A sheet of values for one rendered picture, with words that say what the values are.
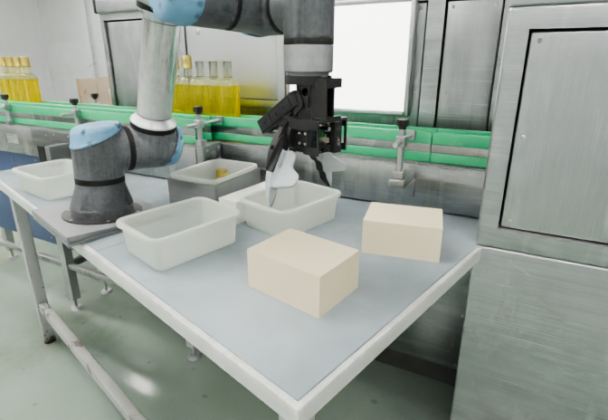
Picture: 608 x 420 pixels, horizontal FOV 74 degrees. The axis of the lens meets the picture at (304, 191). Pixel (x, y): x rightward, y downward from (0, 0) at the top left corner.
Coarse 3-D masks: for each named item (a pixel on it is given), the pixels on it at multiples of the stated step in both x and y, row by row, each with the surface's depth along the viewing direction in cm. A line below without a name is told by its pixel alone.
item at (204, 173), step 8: (208, 160) 129; (216, 160) 130; (224, 160) 130; (232, 160) 129; (184, 168) 119; (192, 168) 121; (200, 168) 124; (208, 168) 128; (216, 168) 131; (232, 168) 129; (240, 168) 128; (248, 168) 119; (176, 176) 112; (184, 176) 111; (192, 176) 121; (200, 176) 125; (208, 176) 128; (232, 176) 113; (208, 184) 109; (216, 184) 109
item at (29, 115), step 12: (12, 108) 174; (24, 108) 169; (36, 108) 166; (48, 108) 162; (0, 120) 180; (24, 120) 172; (36, 120) 168; (48, 120) 165; (60, 120) 161; (72, 120) 158; (84, 120) 155; (96, 120) 151; (120, 120) 145; (180, 120) 132; (192, 120) 130; (192, 132) 132
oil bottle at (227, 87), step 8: (224, 80) 133; (232, 80) 134; (224, 88) 134; (232, 88) 134; (224, 96) 135; (232, 96) 134; (224, 104) 136; (232, 104) 135; (224, 112) 136; (232, 112) 136; (240, 112) 140
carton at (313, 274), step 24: (288, 240) 75; (312, 240) 75; (264, 264) 70; (288, 264) 66; (312, 264) 66; (336, 264) 66; (264, 288) 71; (288, 288) 68; (312, 288) 64; (336, 288) 67; (312, 312) 65
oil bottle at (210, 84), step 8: (208, 80) 136; (216, 80) 136; (208, 88) 136; (216, 88) 136; (208, 96) 137; (216, 96) 136; (208, 104) 138; (216, 104) 137; (208, 112) 139; (216, 112) 138
